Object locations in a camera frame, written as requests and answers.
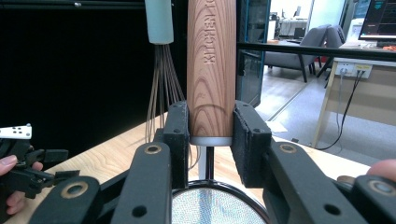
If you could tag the blue-framed glass cabinet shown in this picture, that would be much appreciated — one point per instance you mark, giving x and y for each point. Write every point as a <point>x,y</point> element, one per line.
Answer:
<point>253,21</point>

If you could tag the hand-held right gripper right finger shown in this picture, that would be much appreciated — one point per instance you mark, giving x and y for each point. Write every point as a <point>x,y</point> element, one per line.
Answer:
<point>249,146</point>

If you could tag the black horizontal frame bar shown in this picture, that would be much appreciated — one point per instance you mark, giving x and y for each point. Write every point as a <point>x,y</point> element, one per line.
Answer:
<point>311,51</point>

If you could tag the computer monitor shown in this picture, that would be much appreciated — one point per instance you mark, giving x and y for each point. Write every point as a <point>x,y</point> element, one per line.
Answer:
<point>379,18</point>

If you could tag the black curtain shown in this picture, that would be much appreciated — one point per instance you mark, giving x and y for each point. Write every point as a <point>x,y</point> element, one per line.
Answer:
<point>71,71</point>

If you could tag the grey armchair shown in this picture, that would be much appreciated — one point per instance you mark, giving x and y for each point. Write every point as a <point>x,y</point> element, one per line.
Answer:
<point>314,39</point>

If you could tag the black bar with bolt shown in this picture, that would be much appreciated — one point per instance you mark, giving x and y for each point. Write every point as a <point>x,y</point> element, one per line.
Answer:
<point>62,4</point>

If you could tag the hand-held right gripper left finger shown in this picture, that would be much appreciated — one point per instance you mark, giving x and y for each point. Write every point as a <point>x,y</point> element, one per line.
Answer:
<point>180,130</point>

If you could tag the white power strip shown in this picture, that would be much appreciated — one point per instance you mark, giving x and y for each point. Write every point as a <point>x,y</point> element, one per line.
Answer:
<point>350,69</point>

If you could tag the light wooden desk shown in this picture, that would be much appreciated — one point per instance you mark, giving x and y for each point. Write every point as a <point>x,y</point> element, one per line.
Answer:
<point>373,96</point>

